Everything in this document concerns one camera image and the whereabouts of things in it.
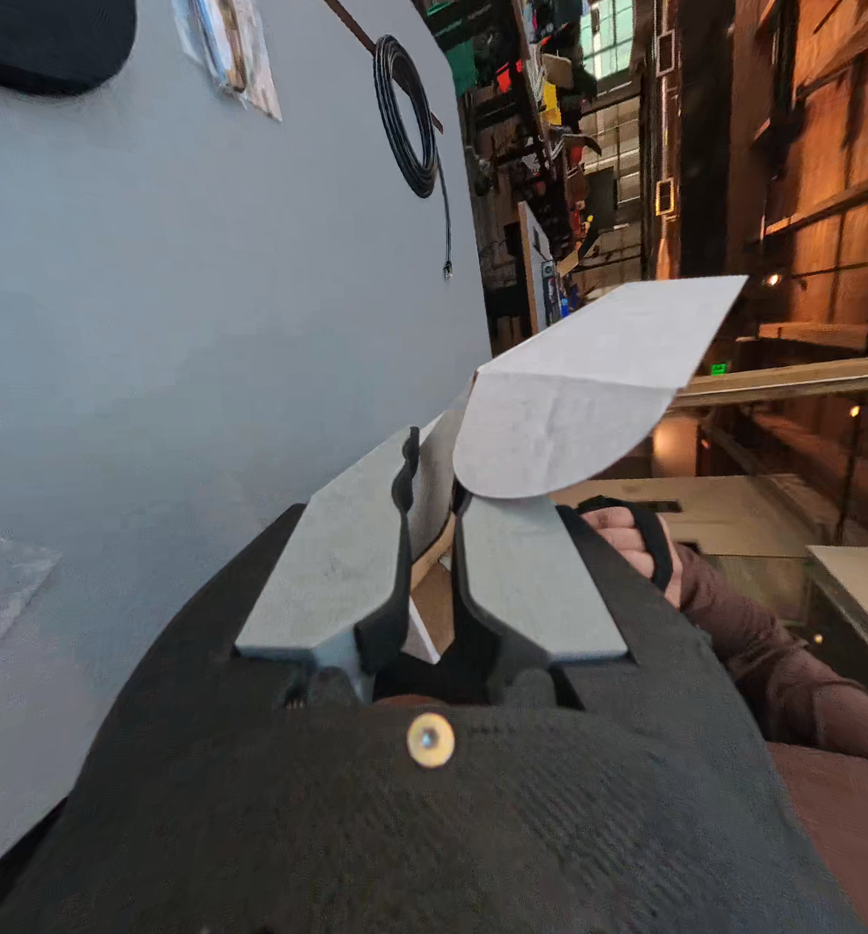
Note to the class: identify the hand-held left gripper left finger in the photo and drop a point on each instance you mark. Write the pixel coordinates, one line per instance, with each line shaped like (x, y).
(324, 576)

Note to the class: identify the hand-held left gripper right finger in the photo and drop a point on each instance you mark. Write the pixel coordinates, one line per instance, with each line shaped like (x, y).
(543, 591)

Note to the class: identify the small white cardboard box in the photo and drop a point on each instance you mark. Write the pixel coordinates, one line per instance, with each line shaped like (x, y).
(572, 408)

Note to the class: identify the person's right forearm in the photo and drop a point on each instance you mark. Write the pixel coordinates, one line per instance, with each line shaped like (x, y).
(769, 657)

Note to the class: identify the grey desk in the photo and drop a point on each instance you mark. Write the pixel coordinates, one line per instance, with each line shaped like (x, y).
(186, 328)

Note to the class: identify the person's right hand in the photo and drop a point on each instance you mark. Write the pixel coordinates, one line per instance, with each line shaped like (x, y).
(616, 529)

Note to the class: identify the crinkled empty clear plastic bag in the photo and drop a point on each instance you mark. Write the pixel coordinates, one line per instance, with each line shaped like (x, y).
(3, 598)

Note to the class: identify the white table with wooden edge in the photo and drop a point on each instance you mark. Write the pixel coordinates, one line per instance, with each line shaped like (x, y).
(532, 241)

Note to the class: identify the cluttered workshop benches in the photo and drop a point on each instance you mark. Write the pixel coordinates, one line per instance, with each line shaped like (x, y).
(543, 87)

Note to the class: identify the small clear bag metal parts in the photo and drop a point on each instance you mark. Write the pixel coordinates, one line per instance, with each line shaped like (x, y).
(229, 58)

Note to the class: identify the black hook-and-loop tape roll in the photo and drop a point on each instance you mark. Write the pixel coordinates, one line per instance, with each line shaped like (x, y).
(40, 36)

